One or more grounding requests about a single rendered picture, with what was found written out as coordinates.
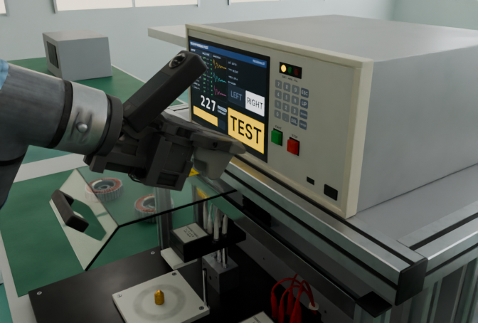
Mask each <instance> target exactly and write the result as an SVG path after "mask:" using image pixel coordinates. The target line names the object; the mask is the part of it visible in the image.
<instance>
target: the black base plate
mask: <svg viewBox="0 0 478 323"><path fill-rule="evenodd" d="M161 250H162V249H161V247H160V246H157V247H155V248H151V249H148V250H145V251H143V252H140V253H137V254H134V255H131V256H129V257H126V258H123V259H120V260H116V261H114V262H112V263H108V264H106V265H102V266H100V267H98V268H94V269H91V270H88V271H85V272H82V273H80V274H77V275H74V276H71V277H68V278H65V279H63V280H59V281H57V282H54V283H51V284H49V285H45V286H42V287H39V288H37V289H34V290H31V291H28V296H29V299H30V302H31V306H32V309H33V313H34V316H35V318H36V323H126V322H125V320H124V319H123V317H122V315H121V313H120V311H119V310H118V308H117V306H116V304H115V302H114V300H113V299H112V295H113V294H115V293H118V292H121V291H123V290H126V289H128V288H131V287H134V286H135V285H139V284H141V283H143V282H146V281H149V280H152V279H154V278H156V277H159V276H162V275H165V274H167V273H169V272H172V271H175V270H173V269H172V268H171V266H170V265H169V264H168V263H167V261H165V259H164V258H163V257H162V256H161ZM228 256H229V257H230V258H231V259H232V260H233V261H234V262H235V263H236V264H237V265H238V266H239V285H238V286H237V287H234V288H233V289H231V290H228V291H226V292H224V293H221V294H218V292H217V291H216V290H215V289H214V288H213V286H212V285H211V284H210V283H209V282H208V281H207V286H208V306H209V307H210V310H209V311H210V314H208V315H206V316H204V317H202V318H200V319H197V320H196V321H193V322H191V323H236V322H239V321H240V320H242V319H245V318H246V317H249V316H251V315H253V314H255V313H257V312H259V311H261V310H263V309H264V310H265V311H266V312H267V313H268V314H272V305H271V296H272V295H271V292H272V288H273V287H274V286H275V284H276V283H278V282H277V281H276V280H275V279H274V278H273V277H272V276H271V275H269V274H268V273H267V272H266V271H265V270H264V269H262V268H261V267H260V266H259V265H258V264H257V263H256V262H255V261H254V260H253V259H252V258H251V257H250V256H248V255H247V254H246V253H245V252H244V251H243V250H241V249H240V248H239V247H238V246H237V245H236V244H234V245H231V246H228ZM176 270H178V271H179V273H180V274H181V276H182V277H183V278H184V279H185V281H187V283H188V284H189V285H190V286H191V288H192V289H193V290H194V291H195V293H196V294H197V295H198V296H199V297H200V298H201V300H202V301H203V302H204V298H203V268H202V257H200V258H197V261H196V262H194V263H191V264H188V265H185V266H183V267H181V268H178V269H176ZM285 290H286V289H285V288H284V287H283V286H281V284H279V285H278V286H277V287H276V288H275V290H274V293H275V296H276V298H277V308H278V310H279V306H280V300H281V297H282V294H283V293H284V291H285Z"/></svg>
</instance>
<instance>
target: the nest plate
mask: <svg viewBox="0 0 478 323"><path fill-rule="evenodd" d="M157 290H161V291H162V292H163V293H164V304H162V305H156V304H155V300H154V293H155V292H156V291H157ZM112 299H113V300H114V302H115V304H116V306H117V308H118V310H119V312H120V313H121V315H122V317H123V319H124V320H125V322H126V323H191V322H193V321H196V320H197V319H200V318H202V317H204V316H206V315H208V314H210V311H209V308H208V307H207V306H204V302H203V301H202V300H201V298H200V297H199V296H198V295H197V294H196V293H195V291H194V290H193V289H192V288H191V286H190V285H189V284H188V283H187V281H185V279H184V278H183V277H182V276H181V274H180V273H179V271H178V270H175V271H172V272H169V273H167V274H165V275H162V276H159V277H156V278H154V279H152V280H149V281H146V282H143V283H141V284H139V285H135V286H134V287H131V288H128V289H126V290H123V291H121V292H118V293H115V294H113V295H112Z"/></svg>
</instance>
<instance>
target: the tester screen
mask: <svg viewBox="0 0 478 323"><path fill-rule="evenodd" d="M190 52H192V53H195V54H198V55H200V57H201V58H202V60H203V61H204V63H205V64H206V65H207V71H206V72H205V73H204V74H203V75H202V76H201V77H200V78H198V79H197V80H196V81H195V82H194V83H193V84H192V85H191V90H192V108H193V106H195V107H197V108H199V109H201V110H203V111H204V112H207V113H208V114H210V115H213V116H214V117H217V118H218V119H220V120H223V121H224V122H225V130H224V129H221V128H220V127H218V126H216V125H214V124H212V123H211V122H209V121H207V120H205V119H203V118H202V117H199V116H198V115H196V114H194V113H193V117H194V118H195V119H197V120H199V121H201V122H202V123H204V124H206V125H208V126H209V127H212V128H213V129H215V130H217V131H218V132H220V133H222V134H226V135H228V136H230V135H229V134H228V108H230V109H232V110H235V111H237V112H239V113H241V114H243V115H246V116H248V117H250V118H252V119H254V120H257V121H258V122H261V123H263V124H264V153H261V152H259V151H258V150H256V149H254V148H252V147H250V146H248V145H247V144H245V143H243V142H241V141H240V142H241V143H242V144H243V146H245V147H247V148H248V149H251V150H252V151H254V152H256V153H257V154H259V155H261V156H263V157H265V104H264V116H262V115H259V114H257V113H255V112H253V111H250V110H248V109H246V108H244V107H241V106H240V105H237V104H235V103H233V102H230V101H228V84H230V85H233V86H236V87H237V88H241V89H243V90H246V91H248V92H251V93H254V94H256V95H259V96H261V97H264V98H265V99H266V68H267V61H264V60H260V59H257V58H252V57H250V56H246V55H242V54H239V53H234V52H231V51H227V50H223V49H221V48H216V47H213V46H208V45H206V44H202V43H198V42H195V41H190ZM201 94H202V95H204V96H206V97H208V98H210V99H212V100H215V101H216V113H214V112H211V111H210V110H207V109H206V108H204V107H201ZM230 137H232V136H230ZM233 138H234V137H233Z"/></svg>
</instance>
